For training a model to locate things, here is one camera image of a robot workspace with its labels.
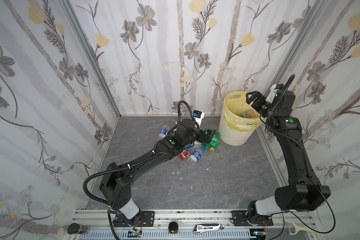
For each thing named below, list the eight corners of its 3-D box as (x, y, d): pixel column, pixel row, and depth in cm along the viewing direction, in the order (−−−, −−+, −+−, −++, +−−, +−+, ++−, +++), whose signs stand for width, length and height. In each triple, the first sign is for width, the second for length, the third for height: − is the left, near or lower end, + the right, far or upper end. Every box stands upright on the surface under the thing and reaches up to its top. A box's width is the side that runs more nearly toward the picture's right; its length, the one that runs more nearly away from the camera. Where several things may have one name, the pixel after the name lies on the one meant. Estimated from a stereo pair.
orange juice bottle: (179, 157, 98) (179, 153, 94) (184, 152, 100) (184, 148, 97) (184, 162, 96) (185, 158, 92) (190, 157, 98) (190, 153, 94)
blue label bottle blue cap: (187, 162, 96) (187, 159, 92) (199, 147, 103) (200, 143, 99) (194, 167, 94) (194, 163, 90) (206, 151, 101) (206, 147, 98)
